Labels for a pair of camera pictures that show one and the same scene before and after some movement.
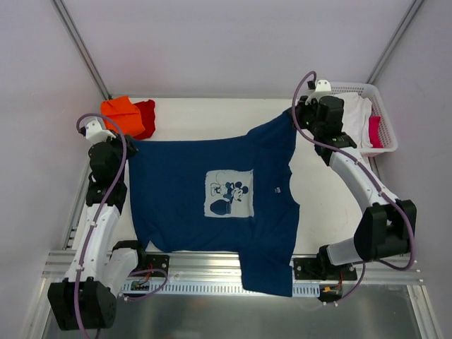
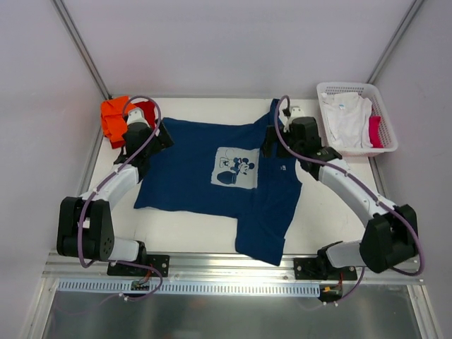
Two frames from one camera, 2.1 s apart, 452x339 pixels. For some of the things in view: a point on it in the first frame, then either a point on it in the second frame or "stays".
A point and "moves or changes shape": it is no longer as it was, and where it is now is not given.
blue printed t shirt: x=222 y=195 moves or changes shape
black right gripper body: x=302 y=113 to x=270 y=142
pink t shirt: x=374 y=131 stays
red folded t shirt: x=147 y=110 stays
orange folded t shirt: x=121 y=115 stays
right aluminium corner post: x=400 y=32 stays
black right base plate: x=323 y=268 stays
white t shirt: x=357 y=109 stays
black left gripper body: x=128 y=145 to x=162 y=138
